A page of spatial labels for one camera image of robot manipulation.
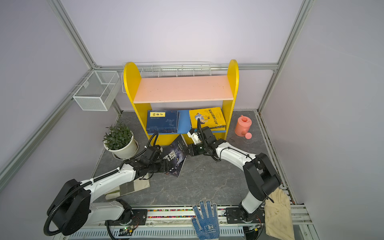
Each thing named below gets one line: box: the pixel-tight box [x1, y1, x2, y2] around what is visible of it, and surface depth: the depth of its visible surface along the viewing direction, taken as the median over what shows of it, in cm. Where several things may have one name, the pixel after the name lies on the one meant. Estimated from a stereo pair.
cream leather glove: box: [264, 187, 296, 240], surface depth 74 cm
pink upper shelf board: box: [133, 75, 234, 104], surface depth 79 cm
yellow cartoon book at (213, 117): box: [189, 107, 227, 129], surface depth 95 cm
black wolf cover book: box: [163, 134, 190, 178], surface depth 89 cm
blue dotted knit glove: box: [191, 199, 220, 240], surface depth 74 cm
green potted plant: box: [102, 121, 133, 150], surface depth 86 cm
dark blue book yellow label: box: [146, 110, 180, 134], surface depth 91 cm
